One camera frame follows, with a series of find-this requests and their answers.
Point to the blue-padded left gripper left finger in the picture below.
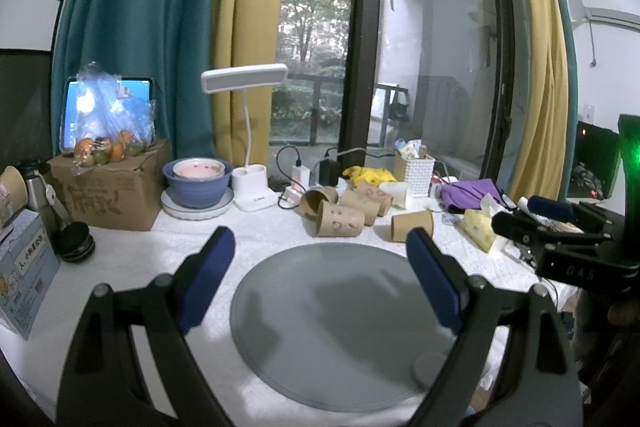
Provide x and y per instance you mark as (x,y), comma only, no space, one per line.
(102,382)

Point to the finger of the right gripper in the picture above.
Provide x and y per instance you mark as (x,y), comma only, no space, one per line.
(576,213)
(530,233)

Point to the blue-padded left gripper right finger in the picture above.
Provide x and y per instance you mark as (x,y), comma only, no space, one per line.
(537,384)

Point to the brown paper cup with drawing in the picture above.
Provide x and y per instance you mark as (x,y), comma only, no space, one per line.
(338,221)

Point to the brown paper cup lying right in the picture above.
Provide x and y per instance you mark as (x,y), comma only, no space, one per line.
(403,223)

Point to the white paper cup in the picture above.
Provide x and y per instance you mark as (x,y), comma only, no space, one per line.
(400,192)

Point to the brown paper cup back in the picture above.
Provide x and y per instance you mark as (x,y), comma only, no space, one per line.
(376,194)

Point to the brown paper cup middle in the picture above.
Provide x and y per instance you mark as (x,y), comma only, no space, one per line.
(367,205)

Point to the paper cup far left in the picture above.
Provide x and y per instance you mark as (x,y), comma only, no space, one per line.
(13,194)

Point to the brown paper cup open mouth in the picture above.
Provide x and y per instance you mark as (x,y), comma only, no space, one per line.
(310,202)

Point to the yellow tissue pack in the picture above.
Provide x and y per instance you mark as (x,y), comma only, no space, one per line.
(477,225)

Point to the black monitor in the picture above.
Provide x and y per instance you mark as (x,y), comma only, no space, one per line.
(596,162)

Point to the yellow curtain right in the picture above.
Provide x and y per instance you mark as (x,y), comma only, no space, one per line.
(539,170)

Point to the purple cloth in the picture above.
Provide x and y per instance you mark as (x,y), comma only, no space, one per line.
(467,195)

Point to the white lattice basket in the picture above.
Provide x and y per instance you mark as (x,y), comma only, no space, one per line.
(417,172)

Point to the blue tissue box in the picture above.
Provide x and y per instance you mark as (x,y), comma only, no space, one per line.
(28,267)

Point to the black small bowls stack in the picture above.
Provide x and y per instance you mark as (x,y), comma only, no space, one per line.
(74,243)

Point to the yellow cloth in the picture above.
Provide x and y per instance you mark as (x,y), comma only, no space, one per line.
(357,175)

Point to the cardboard box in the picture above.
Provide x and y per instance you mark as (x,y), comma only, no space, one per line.
(124,195)

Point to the air conditioner unit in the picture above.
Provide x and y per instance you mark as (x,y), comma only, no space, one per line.
(582,12)

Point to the steel thermos bottle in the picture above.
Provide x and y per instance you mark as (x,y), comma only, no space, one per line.
(41,195)

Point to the black power adapter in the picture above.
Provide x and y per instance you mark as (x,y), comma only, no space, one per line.
(329,172)

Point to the grey round mat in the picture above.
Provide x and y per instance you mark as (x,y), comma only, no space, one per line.
(336,326)

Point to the blue ceramic bowl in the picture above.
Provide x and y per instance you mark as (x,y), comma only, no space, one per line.
(196,194)

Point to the white power strip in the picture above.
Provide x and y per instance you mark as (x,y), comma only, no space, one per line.
(292,194)

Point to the pink bowl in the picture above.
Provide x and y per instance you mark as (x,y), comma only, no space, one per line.
(199,169)

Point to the white desk lamp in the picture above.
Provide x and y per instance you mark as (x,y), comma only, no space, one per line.
(249,183)

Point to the plastic bag of fruit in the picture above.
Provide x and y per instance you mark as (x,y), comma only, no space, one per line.
(113,122)

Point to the teal curtain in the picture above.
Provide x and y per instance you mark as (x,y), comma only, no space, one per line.
(168,41)

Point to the white charger with cable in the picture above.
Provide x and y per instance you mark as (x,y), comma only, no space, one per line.
(300,174)

